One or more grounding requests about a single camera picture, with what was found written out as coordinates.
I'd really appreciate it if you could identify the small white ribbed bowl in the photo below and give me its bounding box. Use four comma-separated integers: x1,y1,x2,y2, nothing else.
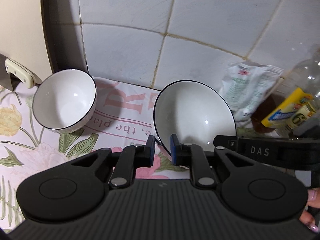
32,69,97,134

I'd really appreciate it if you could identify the beige cutting board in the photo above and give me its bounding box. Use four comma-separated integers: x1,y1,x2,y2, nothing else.
1,0,58,80

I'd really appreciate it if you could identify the cleaver with cream handle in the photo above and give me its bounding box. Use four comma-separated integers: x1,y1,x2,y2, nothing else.
0,54,42,91

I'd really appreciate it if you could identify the clear white vinegar bottle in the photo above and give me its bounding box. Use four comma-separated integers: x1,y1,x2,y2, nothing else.
274,45,320,138

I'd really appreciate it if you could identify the white salt bag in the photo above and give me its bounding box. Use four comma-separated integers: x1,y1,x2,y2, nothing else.
219,61,284,127

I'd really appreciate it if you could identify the floral pink table cloth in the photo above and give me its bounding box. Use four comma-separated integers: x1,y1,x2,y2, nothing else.
0,76,253,233

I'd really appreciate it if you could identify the right hand with pink nails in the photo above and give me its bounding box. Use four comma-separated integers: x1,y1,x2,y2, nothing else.
299,187,320,233

